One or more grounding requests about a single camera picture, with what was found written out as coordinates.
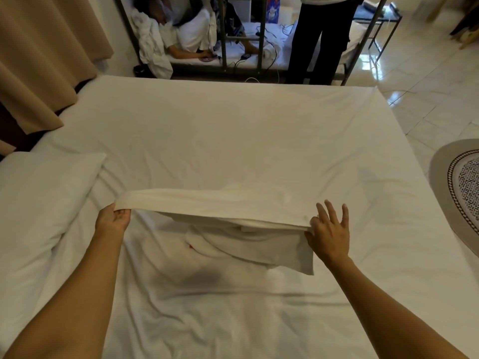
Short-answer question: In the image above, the person's right hand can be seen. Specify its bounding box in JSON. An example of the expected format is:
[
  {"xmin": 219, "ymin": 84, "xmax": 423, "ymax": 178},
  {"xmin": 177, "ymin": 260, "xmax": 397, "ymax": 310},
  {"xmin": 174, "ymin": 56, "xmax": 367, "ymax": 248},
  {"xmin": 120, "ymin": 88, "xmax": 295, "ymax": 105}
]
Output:
[{"xmin": 304, "ymin": 200, "xmax": 353, "ymax": 268}]

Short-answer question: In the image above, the person's left hand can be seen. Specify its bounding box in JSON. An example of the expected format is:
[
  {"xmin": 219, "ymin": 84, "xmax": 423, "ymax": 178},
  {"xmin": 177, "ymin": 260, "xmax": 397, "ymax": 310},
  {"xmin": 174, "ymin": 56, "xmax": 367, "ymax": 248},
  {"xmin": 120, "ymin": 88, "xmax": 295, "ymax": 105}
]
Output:
[{"xmin": 95, "ymin": 203, "xmax": 132, "ymax": 240}]

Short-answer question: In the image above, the white towel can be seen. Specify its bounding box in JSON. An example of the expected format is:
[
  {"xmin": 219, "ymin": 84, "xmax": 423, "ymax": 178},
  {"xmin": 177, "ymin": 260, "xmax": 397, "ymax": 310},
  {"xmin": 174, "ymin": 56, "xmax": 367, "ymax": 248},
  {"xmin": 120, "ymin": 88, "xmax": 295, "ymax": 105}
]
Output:
[{"xmin": 114, "ymin": 184, "xmax": 315, "ymax": 276}]

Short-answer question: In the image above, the person's right forearm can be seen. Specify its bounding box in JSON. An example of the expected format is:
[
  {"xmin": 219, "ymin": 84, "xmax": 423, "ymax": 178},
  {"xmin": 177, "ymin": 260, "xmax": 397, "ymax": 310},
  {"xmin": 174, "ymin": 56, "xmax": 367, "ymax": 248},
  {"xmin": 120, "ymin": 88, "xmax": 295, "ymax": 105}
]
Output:
[{"xmin": 325, "ymin": 257, "xmax": 471, "ymax": 359}]

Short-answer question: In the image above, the person's left forearm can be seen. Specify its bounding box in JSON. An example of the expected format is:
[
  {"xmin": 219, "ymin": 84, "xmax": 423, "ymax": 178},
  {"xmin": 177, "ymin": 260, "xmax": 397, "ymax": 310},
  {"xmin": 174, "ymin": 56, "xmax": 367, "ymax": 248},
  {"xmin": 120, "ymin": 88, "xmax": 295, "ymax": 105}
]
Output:
[{"xmin": 2, "ymin": 232, "xmax": 125, "ymax": 359}]

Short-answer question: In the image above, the large white pillow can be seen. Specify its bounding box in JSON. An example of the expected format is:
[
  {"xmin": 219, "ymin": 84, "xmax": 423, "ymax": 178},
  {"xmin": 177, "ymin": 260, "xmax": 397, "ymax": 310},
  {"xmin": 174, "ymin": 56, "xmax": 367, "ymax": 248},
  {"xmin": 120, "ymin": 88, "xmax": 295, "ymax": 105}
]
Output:
[{"xmin": 0, "ymin": 151, "xmax": 108, "ymax": 296}]

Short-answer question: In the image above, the bed with white sheet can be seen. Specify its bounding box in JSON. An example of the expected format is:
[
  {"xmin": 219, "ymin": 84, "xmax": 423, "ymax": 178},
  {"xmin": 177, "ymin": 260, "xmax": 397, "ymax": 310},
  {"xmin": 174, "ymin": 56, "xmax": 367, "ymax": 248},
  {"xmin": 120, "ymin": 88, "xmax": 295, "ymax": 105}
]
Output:
[{"xmin": 0, "ymin": 75, "xmax": 479, "ymax": 359}]

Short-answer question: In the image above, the round grey patterned rug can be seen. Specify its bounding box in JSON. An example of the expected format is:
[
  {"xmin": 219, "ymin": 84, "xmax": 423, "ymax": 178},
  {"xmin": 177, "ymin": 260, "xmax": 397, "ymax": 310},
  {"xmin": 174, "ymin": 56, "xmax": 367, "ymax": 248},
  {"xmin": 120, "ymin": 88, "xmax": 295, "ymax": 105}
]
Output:
[{"xmin": 429, "ymin": 138, "xmax": 479, "ymax": 259}]

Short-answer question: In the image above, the crumpled white blanket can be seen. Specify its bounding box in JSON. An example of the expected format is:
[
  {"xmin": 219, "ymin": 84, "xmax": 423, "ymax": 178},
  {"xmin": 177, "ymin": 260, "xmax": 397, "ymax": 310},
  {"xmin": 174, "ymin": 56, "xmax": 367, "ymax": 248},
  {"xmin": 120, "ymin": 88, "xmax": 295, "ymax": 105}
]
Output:
[{"xmin": 131, "ymin": 12, "xmax": 175, "ymax": 80}]

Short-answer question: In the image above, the white bunk mattress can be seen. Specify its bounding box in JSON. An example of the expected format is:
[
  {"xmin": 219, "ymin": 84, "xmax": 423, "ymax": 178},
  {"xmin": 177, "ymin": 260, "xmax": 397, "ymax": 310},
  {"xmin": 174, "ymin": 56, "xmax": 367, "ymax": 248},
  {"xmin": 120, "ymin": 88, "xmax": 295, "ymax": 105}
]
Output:
[{"xmin": 168, "ymin": 19, "xmax": 369, "ymax": 77}]

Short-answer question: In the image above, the beige curtain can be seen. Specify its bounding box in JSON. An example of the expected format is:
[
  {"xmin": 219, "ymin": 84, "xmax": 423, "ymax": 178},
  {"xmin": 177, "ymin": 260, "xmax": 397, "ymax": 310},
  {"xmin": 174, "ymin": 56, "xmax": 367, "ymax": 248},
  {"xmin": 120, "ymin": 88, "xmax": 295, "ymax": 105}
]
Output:
[{"xmin": 0, "ymin": 0, "xmax": 115, "ymax": 157}]

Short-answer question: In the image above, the colourful bag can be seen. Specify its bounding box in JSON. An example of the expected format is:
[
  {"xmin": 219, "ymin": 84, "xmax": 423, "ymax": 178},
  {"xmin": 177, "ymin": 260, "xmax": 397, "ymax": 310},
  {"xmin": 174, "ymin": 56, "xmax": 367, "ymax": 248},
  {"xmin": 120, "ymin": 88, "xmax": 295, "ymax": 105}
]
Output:
[{"xmin": 266, "ymin": 0, "xmax": 281, "ymax": 25}]

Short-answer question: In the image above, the white cable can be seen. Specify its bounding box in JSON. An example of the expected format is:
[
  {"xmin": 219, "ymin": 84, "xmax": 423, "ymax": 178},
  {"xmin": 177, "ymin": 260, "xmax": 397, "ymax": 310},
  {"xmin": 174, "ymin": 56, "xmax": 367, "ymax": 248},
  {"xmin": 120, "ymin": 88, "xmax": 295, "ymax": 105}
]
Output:
[{"xmin": 245, "ymin": 68, "xmax": 282, "ymax": 83}]

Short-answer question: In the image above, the black cable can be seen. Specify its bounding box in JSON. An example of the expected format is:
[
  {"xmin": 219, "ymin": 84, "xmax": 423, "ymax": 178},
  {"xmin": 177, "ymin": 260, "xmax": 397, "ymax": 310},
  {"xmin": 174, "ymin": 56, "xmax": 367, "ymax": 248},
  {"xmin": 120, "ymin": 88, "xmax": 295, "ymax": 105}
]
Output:
[{"xmin": 233, "ymin": 25, "xmax": 296, "ymax": 73}]

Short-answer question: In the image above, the metal bunk bed frame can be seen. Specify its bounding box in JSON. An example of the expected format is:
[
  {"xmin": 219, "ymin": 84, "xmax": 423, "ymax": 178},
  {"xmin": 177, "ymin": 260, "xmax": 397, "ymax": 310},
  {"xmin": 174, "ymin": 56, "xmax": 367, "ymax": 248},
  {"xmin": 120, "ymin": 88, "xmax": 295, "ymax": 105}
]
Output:
[{"xmin": 115, "ymin": 0, "xmax": 403, "ymax": 87}]

